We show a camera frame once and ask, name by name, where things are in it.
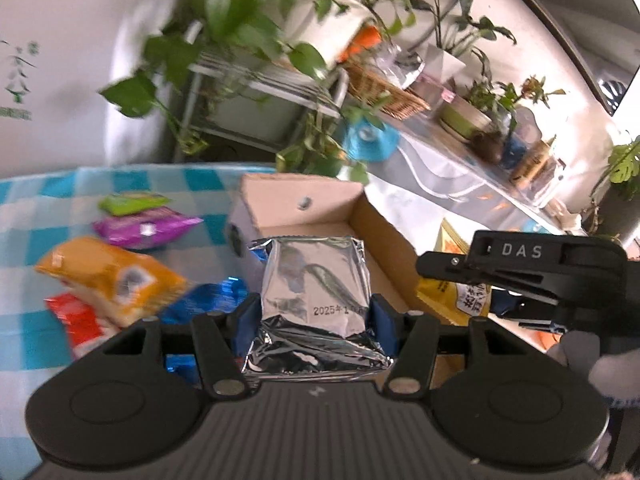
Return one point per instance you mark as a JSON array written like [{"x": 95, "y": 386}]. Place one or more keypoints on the green striped plant pot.
[{"x": 465, "y": 117}]

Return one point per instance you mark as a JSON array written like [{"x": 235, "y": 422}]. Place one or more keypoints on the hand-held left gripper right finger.
[{"x": 381, "y": 324}]

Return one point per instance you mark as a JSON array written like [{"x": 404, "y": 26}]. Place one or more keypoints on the white square plant pot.
[{"x": 442, "y": 62}]

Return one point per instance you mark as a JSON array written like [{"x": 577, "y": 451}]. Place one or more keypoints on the small green potted plant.
[{"x": 482, "y": 92}]

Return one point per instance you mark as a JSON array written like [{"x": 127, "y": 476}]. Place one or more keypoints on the small brown pot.
[{"x": 487, "y": 145}]

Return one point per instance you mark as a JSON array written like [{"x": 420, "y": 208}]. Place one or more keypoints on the blue snack packet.
[{"x": 210, "y": 297}]

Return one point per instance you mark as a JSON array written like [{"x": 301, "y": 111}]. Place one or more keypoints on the dark screen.
[{"x": 590, "y": 35}]

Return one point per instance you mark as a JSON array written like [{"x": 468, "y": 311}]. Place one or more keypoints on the golden can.
[{"x": 530, "y": 162}]

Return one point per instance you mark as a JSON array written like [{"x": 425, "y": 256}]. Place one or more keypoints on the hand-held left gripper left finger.
[{"x": 248, "y": 321}]

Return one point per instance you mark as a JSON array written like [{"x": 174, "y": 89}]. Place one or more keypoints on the orange snack packet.
[{"x": 105, "y": 275}]

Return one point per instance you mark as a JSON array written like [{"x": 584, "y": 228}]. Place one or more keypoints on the purple snack packet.
[{"x": 140, "y": 227}]

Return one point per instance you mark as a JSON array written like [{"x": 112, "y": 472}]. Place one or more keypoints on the monstera plant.
[{"x": 622, "y": 170}]

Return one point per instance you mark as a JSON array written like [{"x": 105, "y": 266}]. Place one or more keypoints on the large leafy green plant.
[{"x": 225, "y": 5}]

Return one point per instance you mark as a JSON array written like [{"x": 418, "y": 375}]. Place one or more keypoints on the yellow snack packet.
[{"x": 447, "y": 295}]

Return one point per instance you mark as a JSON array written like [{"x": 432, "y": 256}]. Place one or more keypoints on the red snack packet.
[{"x": 82, "y": 322}]

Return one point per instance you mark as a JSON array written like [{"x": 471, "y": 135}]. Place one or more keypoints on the silver foil snack packet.
[{"x": 312, "y": 290}]

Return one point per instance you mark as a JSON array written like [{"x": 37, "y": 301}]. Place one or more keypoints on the blue bottle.
[{"x": 520, "y": 145}]

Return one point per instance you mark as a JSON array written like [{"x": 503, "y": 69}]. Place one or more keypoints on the clear jar with pink label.
[{"x": 432, "y": 91}]

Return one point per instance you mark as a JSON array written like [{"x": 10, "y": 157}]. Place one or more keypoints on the table with patterned cloth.
[{"x": 450, "y": 175}]

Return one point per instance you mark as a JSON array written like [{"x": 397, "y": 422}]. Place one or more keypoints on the tall dark leaf plant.
[{"x": 440, "y": 5}]

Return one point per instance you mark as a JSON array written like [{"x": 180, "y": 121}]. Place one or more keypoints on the person's right hand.
[{"x": 615, "y": 375}]

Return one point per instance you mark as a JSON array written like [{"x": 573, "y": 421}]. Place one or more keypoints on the white freezer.
[{"x": 60, "y": 60}]

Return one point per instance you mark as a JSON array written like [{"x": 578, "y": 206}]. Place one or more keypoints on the blue tape roll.
[{"x": 370, "y": 140}]

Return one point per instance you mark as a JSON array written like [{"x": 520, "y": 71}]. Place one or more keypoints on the green snack packet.
[{"x": 132, "y": 203}]

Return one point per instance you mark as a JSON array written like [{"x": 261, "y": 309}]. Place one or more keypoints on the cardboard box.
[{"x": 300, "y": 215}]

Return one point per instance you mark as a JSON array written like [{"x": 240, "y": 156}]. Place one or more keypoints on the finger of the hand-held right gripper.
[
  {"x": 540, "y": 316},
  {"x": 450, "y": 266}
]

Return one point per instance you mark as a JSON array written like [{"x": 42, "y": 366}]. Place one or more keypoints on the small red leaf plant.
[{"x": 532, "y": 91}]

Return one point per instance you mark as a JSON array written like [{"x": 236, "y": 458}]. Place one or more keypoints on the wicker basket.
[{"x": 385, "y": 92}]

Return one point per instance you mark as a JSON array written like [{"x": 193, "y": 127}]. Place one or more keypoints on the large green plant white pot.
[{"x": 265, "y": 85}]

